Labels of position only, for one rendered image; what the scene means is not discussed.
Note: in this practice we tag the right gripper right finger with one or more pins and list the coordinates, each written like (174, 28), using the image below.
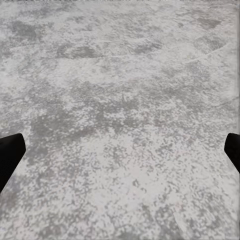
(232, 149)

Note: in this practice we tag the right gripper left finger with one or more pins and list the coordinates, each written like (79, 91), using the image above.
(12, 150)

